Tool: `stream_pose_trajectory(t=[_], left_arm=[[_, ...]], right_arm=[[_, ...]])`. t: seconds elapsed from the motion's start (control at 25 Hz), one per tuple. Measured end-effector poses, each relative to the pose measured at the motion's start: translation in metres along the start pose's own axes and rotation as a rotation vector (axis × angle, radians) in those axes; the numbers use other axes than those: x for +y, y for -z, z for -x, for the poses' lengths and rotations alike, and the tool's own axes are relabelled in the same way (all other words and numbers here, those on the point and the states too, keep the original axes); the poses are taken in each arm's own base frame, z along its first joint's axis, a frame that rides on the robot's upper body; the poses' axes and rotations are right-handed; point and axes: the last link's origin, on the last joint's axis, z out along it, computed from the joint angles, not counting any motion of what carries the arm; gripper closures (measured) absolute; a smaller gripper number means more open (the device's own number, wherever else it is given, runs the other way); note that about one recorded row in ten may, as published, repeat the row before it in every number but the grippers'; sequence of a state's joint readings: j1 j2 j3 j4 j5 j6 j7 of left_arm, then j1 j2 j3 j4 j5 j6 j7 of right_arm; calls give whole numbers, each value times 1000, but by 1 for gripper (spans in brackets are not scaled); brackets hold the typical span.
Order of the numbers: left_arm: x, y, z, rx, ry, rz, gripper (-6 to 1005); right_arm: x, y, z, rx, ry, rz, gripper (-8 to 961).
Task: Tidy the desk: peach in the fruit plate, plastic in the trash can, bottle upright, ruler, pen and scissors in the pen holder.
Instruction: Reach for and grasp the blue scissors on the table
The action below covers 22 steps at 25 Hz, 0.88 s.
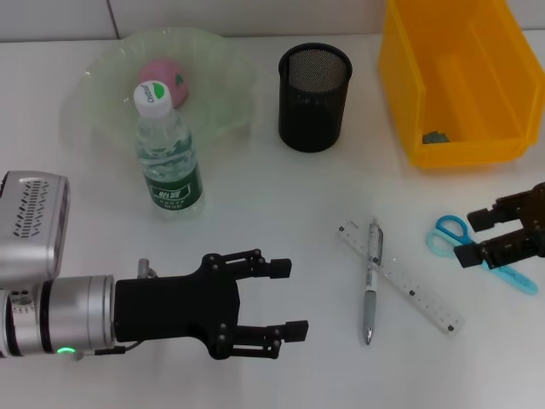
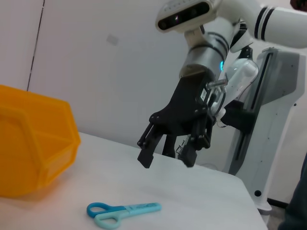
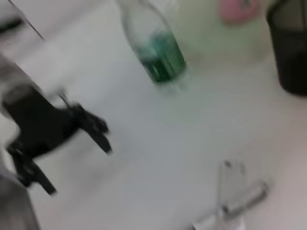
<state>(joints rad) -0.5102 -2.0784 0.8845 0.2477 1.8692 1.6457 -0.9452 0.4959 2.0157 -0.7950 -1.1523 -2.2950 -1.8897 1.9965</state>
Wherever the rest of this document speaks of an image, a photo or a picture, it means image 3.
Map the clear plastic ruler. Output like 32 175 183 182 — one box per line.
215 160 247 230

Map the translucent green fruit plate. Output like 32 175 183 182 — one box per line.
171 0 273 67

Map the clear green-label water bottle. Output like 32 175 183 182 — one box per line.
117 0 188 94

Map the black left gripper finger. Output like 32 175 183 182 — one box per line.
71 103 114 154
6 140 58 196

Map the pink toy peach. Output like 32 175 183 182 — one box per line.
219 0 261 25

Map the black mesh pen holder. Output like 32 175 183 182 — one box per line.
265 0 307 96

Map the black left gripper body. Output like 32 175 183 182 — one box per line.
1 85 83 159

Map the grey white ballpoint pen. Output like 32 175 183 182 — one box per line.
191 180 269 230

